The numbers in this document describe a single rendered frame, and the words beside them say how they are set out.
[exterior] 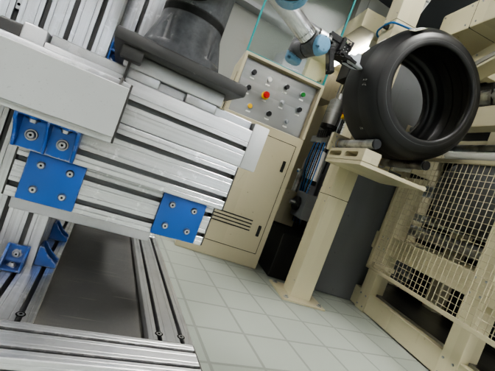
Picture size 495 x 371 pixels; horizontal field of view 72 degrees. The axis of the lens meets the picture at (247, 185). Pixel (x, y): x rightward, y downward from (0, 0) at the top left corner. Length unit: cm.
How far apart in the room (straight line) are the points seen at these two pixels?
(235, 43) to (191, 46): 469
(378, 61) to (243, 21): 394
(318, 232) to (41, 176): 156
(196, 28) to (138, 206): 34
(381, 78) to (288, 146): 82
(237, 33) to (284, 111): 322
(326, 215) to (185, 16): 150
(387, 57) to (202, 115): 115
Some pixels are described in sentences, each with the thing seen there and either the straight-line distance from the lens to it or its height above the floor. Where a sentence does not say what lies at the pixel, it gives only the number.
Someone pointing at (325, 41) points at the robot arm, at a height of 116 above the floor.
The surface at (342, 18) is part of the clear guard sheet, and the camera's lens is 250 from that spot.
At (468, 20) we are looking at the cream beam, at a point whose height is 168.
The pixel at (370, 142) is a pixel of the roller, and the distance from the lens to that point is 163.
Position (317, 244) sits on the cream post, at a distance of 198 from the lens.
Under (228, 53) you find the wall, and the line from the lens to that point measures 526.
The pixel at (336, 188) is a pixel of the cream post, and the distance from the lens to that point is 196.
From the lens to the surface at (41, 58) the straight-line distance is 50.
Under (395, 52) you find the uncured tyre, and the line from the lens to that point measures 167.
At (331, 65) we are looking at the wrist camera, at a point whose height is 115.
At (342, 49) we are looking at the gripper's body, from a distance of 165.
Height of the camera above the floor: 58
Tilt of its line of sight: 2 degrees down
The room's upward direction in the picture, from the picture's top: 21 degrees clockwise
